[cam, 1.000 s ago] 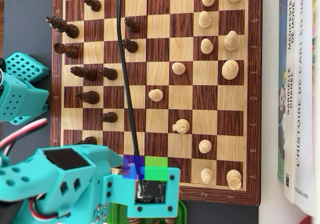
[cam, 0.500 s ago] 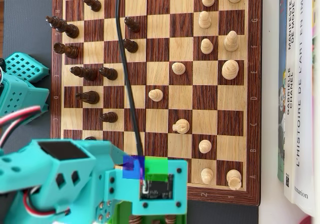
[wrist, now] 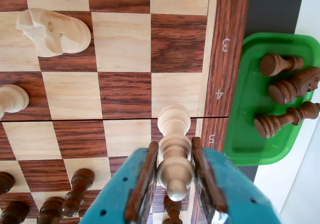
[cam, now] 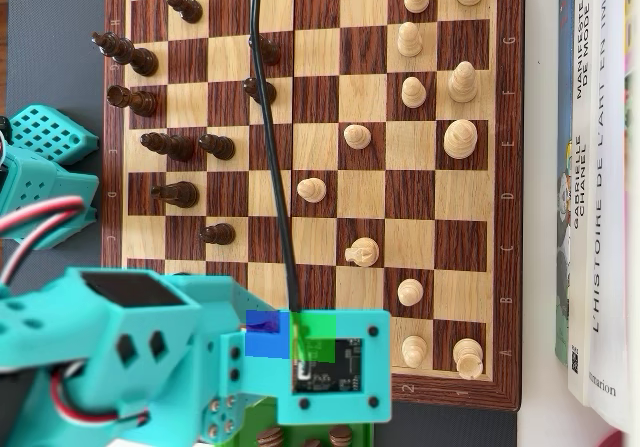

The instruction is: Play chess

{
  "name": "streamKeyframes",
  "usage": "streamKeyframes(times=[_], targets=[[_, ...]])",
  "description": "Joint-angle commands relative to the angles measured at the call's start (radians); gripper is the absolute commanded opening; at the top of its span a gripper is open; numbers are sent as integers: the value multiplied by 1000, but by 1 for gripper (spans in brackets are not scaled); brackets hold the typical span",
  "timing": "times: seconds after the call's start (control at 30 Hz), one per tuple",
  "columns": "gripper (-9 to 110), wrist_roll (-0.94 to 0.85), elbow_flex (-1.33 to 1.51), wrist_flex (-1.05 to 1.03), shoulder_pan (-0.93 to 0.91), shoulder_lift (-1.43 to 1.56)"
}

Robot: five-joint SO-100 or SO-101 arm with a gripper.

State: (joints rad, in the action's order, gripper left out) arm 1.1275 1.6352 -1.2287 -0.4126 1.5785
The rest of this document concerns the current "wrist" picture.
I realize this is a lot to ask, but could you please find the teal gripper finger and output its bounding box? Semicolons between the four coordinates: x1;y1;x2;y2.
79;141;160;224
191;136;282;224

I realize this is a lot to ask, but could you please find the light wooden bishop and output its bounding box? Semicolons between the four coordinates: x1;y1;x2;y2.
156;105;196;202

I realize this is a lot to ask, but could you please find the wooden chess board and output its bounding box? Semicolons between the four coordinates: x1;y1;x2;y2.
0;0;252;224

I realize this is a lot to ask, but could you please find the green plastic tray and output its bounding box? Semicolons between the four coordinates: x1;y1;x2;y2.
223;32;320;166

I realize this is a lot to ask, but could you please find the dark wooden bishop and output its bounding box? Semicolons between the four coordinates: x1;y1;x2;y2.
254;101;320;139

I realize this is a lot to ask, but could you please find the dark wooden queen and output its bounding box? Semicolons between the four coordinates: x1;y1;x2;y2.
0;200;30;224

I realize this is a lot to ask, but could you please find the light wooden pawn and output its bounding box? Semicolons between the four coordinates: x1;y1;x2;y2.
0;84;30;119

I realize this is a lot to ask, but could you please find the light wooden knight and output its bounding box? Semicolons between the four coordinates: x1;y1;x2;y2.
16;8;92;58

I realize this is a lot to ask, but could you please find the dark grey table mat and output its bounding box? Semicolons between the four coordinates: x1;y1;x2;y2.
237;0;306;184

